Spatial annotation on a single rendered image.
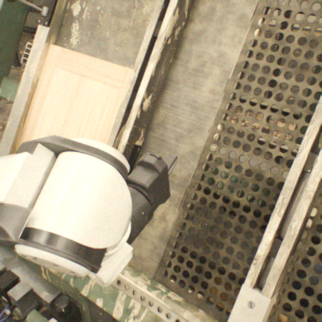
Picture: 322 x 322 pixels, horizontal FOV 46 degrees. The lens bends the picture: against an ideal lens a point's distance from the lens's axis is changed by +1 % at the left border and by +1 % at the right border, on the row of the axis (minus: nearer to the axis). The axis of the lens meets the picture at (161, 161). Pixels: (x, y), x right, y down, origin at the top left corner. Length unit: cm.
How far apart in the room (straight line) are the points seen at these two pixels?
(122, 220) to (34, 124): 88
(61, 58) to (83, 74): 11
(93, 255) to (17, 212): 8
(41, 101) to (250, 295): 83
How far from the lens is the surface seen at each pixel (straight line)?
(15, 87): 145
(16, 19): 151
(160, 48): 97
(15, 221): 38
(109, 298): 104
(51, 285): 122
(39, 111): 126
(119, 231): 41
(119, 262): 58
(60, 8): 130
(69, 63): 121
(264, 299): 84
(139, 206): 67
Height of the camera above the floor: 170
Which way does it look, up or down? 37 degrees down
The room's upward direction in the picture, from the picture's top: straight up
